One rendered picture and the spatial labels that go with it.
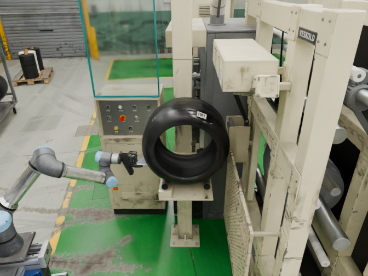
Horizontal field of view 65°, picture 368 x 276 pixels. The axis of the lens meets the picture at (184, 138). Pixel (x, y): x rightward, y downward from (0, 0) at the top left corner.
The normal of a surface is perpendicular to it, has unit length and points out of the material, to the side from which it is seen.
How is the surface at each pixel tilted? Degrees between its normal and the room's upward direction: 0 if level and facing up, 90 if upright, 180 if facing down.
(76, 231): 0
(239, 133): 90
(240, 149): 90
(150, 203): 90
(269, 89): 72
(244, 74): 90
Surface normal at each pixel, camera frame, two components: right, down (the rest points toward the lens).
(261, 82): -0.02, 0.17
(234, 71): -0.02, 0.47
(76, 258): -0.01, -0.88
